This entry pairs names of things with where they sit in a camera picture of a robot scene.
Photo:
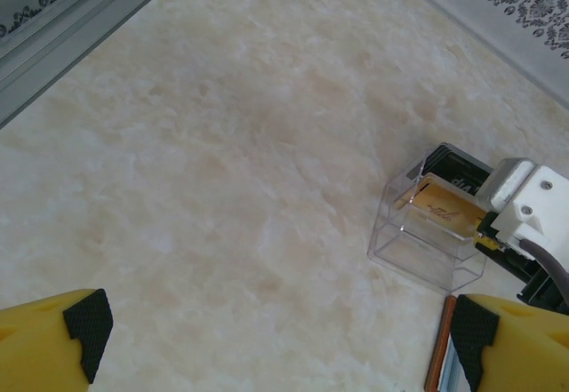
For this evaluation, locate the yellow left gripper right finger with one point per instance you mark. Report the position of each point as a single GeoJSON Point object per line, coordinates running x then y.
{"type": "Point", "coordinates": [524, 352]}

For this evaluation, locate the brown leather card holder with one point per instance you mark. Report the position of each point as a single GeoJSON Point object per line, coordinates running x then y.
{"type": "Point", "coordinates": [438, 343]}

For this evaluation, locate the small brown block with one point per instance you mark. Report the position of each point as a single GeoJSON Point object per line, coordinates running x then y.
{"type": "Point", "coordinates": [440, 207]}

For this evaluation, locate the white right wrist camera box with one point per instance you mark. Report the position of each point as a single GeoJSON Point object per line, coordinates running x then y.
{"type": "Point", "coordinates": [533, 196]}

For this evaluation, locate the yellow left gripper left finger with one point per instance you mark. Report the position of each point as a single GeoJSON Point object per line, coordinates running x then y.
{"type": "Point", "coordinates": [35, 347]}

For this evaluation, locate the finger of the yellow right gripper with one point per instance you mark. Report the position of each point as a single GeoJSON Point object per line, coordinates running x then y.
{"type": "Point", "coordinates": [488, 234]}

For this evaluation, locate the aluminium side floor rail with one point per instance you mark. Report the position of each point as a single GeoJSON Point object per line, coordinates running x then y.
{"type": "Point", "coordinates": [66, 32]}

